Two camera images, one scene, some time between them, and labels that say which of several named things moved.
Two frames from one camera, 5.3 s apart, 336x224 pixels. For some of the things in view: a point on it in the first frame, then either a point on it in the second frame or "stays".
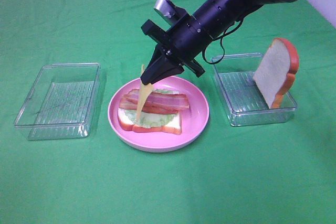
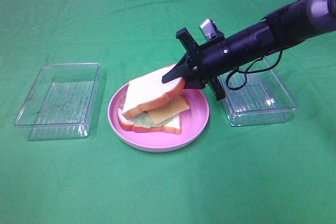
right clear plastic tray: x=244 y=102 stays
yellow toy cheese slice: x=145 y=89 → x=173 y=106
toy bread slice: x=173 y=126 stays
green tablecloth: x=281 y=173 stays
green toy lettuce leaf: x=151 y=120 stays
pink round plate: x=193 y=119 stays
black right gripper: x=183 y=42 → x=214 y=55
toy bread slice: x=276 y=73 → x=145 y=91
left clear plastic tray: x=62 y=103 stays
